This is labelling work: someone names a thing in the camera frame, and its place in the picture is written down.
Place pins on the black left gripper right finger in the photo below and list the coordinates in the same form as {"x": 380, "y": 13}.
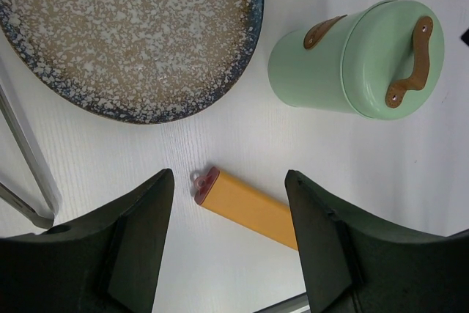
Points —
{"x": 354, "y": 261}

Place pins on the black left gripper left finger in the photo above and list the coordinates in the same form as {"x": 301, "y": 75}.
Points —
{"x": 107, "y": 260}

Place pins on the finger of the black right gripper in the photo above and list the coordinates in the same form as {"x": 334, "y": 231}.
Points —
{"x": 465, "y": 37}

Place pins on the green round lid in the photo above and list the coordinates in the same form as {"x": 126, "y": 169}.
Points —
{"x": 382, "y": 51}

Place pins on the metal food tongs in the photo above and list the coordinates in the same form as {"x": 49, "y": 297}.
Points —
{"x": 26, "y": 141}

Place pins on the green cylindrical lunch container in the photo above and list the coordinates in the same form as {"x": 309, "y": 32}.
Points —
{"x": 305, "y": 66}

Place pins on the yellow rectangular box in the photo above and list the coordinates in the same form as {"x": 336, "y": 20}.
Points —
{"x": 231, "y": 198}

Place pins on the glittery round plate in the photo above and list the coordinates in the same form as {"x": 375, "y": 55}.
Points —
{"x": 137, "y": 61}

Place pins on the aluminium front rail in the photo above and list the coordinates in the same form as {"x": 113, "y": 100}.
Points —
{"x": 296, "y": 304}

